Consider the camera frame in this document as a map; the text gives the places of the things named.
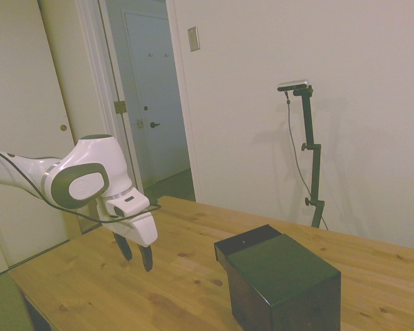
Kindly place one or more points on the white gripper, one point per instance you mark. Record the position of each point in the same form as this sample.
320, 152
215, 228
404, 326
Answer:
143, 229

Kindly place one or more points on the black drawer cabinet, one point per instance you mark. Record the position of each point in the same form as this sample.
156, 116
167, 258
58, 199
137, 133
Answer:
290, 276

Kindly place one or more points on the metal door latch plate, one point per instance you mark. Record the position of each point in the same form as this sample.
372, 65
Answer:
139, 122

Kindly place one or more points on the brass door hinge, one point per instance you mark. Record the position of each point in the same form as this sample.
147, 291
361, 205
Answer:
120, 107

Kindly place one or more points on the pale blue hallway door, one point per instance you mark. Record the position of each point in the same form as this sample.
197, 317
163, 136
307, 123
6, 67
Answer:
152, 86

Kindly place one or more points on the white closet door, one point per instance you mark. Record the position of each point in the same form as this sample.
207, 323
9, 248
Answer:
20, 86

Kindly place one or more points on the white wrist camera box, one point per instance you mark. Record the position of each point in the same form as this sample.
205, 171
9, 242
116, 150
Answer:
131, 203

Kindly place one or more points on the black camera stand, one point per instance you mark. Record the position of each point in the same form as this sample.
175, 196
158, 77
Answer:
314, 165

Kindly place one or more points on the beige wall switch plate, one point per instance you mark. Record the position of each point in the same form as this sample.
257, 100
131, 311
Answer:
194, 39

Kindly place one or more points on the silver camera on stand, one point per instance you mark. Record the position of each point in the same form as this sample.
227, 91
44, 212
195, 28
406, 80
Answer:
293, 84

